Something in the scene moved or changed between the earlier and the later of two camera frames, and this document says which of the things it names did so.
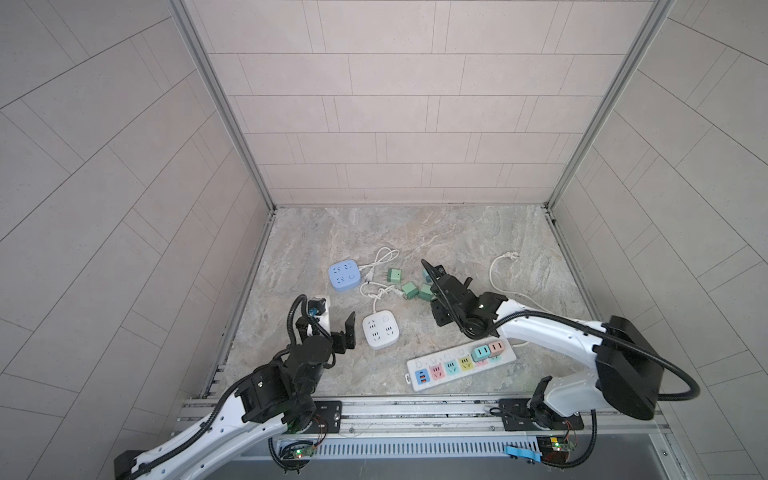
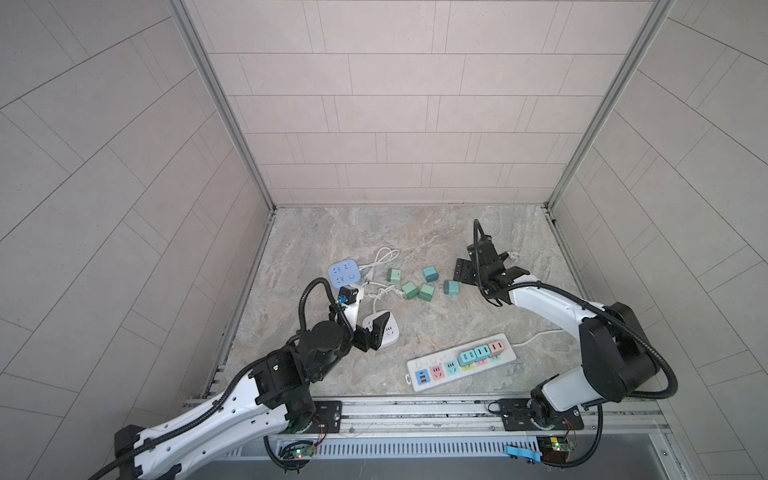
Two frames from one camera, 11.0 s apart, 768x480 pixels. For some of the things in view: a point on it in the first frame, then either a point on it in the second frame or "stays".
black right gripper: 434,305 to 462,267
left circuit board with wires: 298,453 stays
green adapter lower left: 410,290 stays
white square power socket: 381,330 stays
